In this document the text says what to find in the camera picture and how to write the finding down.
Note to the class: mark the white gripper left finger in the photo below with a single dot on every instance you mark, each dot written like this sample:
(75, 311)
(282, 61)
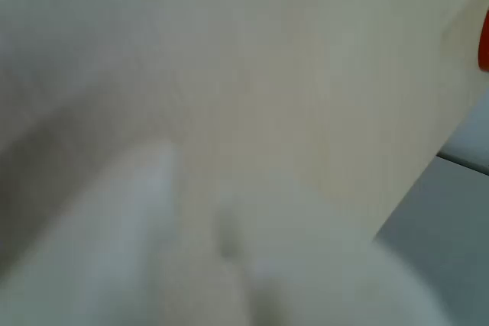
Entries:
(107, 234)

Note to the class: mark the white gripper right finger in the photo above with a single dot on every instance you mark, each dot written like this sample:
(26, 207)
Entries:
(324, 284)

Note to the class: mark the small red tape roll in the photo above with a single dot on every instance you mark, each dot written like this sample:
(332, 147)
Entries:
(484, 41)

